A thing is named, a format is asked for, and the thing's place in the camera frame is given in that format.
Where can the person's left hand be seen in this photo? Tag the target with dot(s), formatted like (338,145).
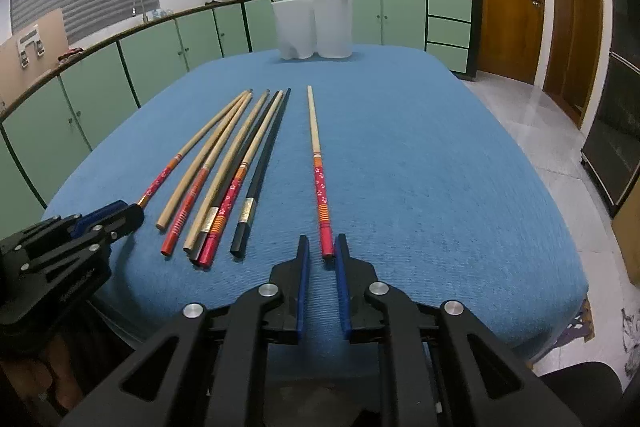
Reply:
(45,372)

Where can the blue tablecloth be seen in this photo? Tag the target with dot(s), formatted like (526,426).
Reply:
(425,157)

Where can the white plastic chopstick holder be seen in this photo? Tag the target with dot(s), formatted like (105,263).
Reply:
(310,27)

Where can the metal faucet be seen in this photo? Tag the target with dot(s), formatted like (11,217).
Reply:
(134,2)

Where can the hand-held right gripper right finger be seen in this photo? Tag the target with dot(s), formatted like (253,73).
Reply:
(341,302)

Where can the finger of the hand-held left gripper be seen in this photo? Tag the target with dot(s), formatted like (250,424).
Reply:
(122,221)
(100,213)

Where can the cardboard box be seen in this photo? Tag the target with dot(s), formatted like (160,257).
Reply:
(629,242)

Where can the red floral wooden chopstick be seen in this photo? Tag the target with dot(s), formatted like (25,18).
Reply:
(227,209)
(160,179)
(320,187)

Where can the plain wooden chopstick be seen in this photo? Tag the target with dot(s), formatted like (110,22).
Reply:
(170,209)

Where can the brown cardboard panel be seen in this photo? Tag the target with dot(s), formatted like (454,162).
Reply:
(52,27)

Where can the plastic stool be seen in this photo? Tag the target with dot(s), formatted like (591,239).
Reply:
(575,324)

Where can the green base cabinets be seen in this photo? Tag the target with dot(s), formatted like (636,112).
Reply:
(150,57)

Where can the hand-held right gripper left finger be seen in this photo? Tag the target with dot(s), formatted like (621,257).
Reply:
(301,302)

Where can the red striped wooden chopstick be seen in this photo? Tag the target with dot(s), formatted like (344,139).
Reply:
(182,217)

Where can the black glass cabinet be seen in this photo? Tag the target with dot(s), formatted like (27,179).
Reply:
(615,107)

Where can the white metal bracket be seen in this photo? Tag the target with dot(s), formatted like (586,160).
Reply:
(30,44)

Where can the wooden chopstick gold band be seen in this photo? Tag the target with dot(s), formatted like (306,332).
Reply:
(196,234)

